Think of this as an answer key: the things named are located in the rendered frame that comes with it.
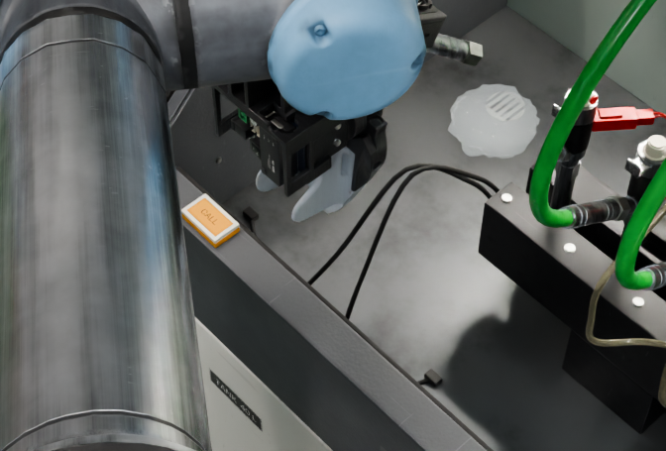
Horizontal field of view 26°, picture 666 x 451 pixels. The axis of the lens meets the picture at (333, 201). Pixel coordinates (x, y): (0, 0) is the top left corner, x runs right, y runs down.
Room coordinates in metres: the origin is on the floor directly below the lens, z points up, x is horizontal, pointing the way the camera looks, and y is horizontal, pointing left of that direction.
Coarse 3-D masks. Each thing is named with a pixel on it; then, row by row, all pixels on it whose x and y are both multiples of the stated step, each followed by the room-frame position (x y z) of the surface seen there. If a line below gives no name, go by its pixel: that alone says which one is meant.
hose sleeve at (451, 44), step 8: (440, 40) 0.85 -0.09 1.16; (448, 40) 0.86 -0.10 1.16; (456, 40) 0.86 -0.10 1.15; (432, 48) 0.85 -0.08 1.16; (440, 48) 0.85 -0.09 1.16; (448, 48) 0.85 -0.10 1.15; (456, 48) 0.86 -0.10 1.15; (464, 48) 0.86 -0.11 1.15; (448, 56) 0.85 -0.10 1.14; (456, 56) 0.86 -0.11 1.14; (464, 56) 0.86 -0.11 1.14
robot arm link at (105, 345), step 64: (0, 0) 0.48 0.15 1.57; (64, 0) 0.47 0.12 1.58; (128, 0) 0.48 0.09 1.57; (0, 64) 0.44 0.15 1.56; (64, 64) 0.42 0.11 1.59; (128, 64) 0.43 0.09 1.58; (192, 64) 0.47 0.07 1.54; (0, 128) 0.39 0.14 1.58; (64, 128) 0.37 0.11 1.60; (128, 128) 0.38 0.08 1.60; (0, 192) 0.35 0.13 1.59; (64, 192) 0.33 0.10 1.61; (128, 192) 0.34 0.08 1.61; (0, 256) 0.31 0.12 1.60; (64, 256) 0.30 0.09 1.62; (128, 256) 0.30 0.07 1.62; (0, 320) 0.28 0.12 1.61; (64, 320) 0.27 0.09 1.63; (128, 320) 0.27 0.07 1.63; (192, 320) 0.29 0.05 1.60; (0, 384) 0.25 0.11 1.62; (64, 384) 0.24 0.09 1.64; (128, 384) 0.24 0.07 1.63; (192, 384) 0.25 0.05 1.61; (0, 448) 0.22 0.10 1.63; (64, 448) 0.20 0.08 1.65; (128, 448) 0.21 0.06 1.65; (192, 448) 0.22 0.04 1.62
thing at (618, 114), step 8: (600, 112) 0.82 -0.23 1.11; (608, 112) 0.82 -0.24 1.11; (616, 112) 0.82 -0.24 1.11; (624, 112) 0.83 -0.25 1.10; (632, 112) 0.83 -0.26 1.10; (640, 112) 0.83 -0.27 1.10; (648, 112) 0.83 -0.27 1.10; (600, 120) 0.82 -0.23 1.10; (608, 120) 0.82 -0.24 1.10; (616, 120) 0.82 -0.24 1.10; (624, 120) 0.82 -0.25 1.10; (632, 120) 0.82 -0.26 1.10; (640, 120) 0.82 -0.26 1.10; (648, 120) 0.82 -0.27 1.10; (592, 128) 0.82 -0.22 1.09; (600, 128) 0.82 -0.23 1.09; (608, 128) 0.82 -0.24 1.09; (616, 128) 0.82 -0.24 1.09; (624, 128) 0.82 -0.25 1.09; (632, 128) 0.82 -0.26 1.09
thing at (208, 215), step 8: (200, 200) 0.84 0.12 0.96; (192, 208) 0.83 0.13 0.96; (200, 208) 0.83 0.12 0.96; (208, 208) 0.83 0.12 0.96; (216, 208) 0.83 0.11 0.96; (184, 216) 0.83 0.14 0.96; (200, 216) 0.82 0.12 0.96; (208, 216) 0.82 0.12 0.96; (216, 216) 0.82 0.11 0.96; (224, 216) 0.82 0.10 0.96; (192, 224) 0.82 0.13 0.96; (208, 224) 0.81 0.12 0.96; (216, 224) 0.81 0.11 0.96; (224, 224) 0.81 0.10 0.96; (232, 224) 0.81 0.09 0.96; (200, 232) 0.81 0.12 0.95; (216, 232) 0.80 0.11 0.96; (232, 232) 0.81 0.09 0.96; (208, 240) 0.80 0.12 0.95; (224, 240) 0.80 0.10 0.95
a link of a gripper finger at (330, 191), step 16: (336, 160) 0.60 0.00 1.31; (352, 160) 0.60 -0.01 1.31; (320, 176) 0.59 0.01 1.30; (336, 176) 0.60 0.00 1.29; (352, 176) 0.60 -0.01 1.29; (320, 192) 0.59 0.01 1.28; (336, 192) 0.61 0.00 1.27; (352, 192) 0.60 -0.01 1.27; (304, 208) 0.59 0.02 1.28; (320, 208) 0.60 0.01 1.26; (336, 208) 0.61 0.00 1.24
